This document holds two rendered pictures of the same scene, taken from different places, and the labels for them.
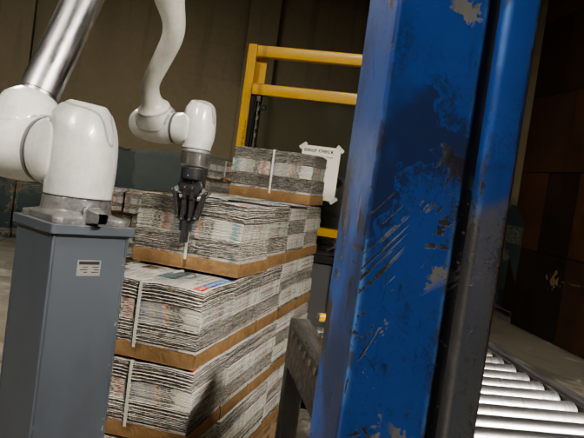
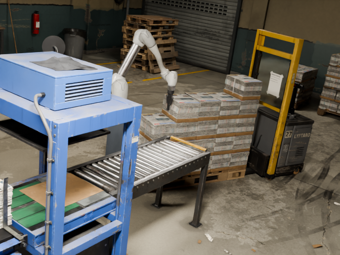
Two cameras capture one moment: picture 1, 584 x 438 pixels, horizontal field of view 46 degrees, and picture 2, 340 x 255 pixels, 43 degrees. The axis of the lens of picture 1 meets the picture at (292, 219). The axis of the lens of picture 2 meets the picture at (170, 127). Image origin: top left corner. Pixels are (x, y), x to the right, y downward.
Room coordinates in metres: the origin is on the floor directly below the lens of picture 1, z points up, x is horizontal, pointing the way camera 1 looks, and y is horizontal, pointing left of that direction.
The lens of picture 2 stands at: (-1.23, -2.95, 2.34)
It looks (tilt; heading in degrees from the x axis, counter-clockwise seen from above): 19 degrees down; 44
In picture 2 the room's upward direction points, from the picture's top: 8 degrees clockwise
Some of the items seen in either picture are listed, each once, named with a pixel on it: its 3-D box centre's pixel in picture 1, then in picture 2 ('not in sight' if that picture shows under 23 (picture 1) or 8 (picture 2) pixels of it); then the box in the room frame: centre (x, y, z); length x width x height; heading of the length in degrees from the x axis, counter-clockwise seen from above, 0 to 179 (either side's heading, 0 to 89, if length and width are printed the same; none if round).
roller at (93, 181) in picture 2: not in sight; (94, 181); (0.60, -0.49, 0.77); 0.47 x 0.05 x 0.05; 98
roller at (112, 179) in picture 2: not in sight; (106, 177); (0.73, -0.47, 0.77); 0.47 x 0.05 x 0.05; 98
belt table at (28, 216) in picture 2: not in sight; (48, 202); (0.18, -0.55, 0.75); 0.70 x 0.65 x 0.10; 8
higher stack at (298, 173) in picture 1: (264, 288); (235, 127); (3.17, 0.08, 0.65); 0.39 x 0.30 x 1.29; 76
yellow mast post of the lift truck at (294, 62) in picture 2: not in sight; (283, 109); (3.51, -0.34, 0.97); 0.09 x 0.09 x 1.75; 76
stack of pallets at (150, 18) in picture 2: not in sight; (149, 41); (6.64, 5.72, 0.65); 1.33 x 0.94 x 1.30; 12
